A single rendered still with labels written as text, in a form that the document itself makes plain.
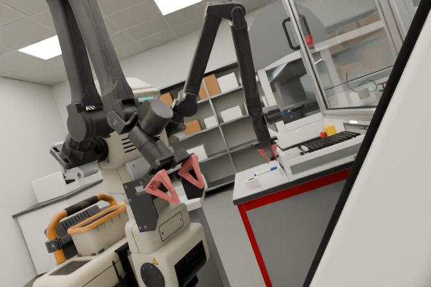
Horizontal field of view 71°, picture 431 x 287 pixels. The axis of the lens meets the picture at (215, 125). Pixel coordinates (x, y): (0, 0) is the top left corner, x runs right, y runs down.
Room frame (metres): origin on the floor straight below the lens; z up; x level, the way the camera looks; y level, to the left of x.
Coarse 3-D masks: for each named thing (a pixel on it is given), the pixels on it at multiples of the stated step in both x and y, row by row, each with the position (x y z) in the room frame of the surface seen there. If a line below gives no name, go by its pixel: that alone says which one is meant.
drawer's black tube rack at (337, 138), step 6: (342, 132) 1.32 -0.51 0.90; (348, 132) 1.27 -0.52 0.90; (354, 132) 1.23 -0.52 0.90; (324, 138) 1.34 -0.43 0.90; (330, 138) 1.27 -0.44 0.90; (336, 138) 1.23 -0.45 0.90; (342, 138) 1.19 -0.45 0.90; (348, 138) 1.17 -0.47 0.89; (306, 144) 1.34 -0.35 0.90; (312, 144) 1.29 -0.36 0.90; (318, 144) 1.24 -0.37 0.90; (324, 144) 1.21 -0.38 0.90; (330, 144) 1.18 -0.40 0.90; (312, 150) 1.19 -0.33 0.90; (318, 150) 1.28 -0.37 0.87
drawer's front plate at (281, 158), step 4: (276, 152) 1.31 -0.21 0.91; (280, 152) 1.19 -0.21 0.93; (280, 156) 1.16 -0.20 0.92; (284, 156) 1.14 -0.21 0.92; (280, 160) 1.24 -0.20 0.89; (284, 160) 1.14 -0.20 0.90; (284, 164) 1.14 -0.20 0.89; (288, 164) 1.14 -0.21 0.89; (288, 168) 1.14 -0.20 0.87; (284, 172) 1.27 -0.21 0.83; (288, 172) 1.14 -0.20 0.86; (288, 176) 1.14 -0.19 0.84; (292, 176) 1.14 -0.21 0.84; (292, 180) 1.14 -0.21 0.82
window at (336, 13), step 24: (312, 0) 1.28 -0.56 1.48; (336, 0) 1.05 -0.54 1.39; (360, 0) 0.89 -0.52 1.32; (312, 24) 1.39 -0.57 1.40; (336, 24) 1.12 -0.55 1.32; (360, 24) 0.94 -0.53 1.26; (312, 48) 1.51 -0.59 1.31; (336, 48) 1.20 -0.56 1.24; (360, 48) 1.00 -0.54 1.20; (384, 48) 0.85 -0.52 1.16; (336, 72) 1.30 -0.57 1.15; (360, 72) 1.06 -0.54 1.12; (384, 72) 0.90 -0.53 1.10; (336, 96) 1.41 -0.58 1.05; (360, 96) 1.13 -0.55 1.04
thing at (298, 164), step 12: (360, 132) 1.26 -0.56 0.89; (336, 144) 1.15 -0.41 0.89; (348, 144) 1.14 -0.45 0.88; (360, 144) 1.13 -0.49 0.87; (288, 156) 1.40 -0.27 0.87; (300, 156) 1.16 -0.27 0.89; (312, 156) 1.15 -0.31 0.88; (324, 156) 1.14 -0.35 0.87; (336, 156) 1.14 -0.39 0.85; (348, 156) 1.14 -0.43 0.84; (300, 168) 1.15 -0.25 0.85; (312, 168) 1.15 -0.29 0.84
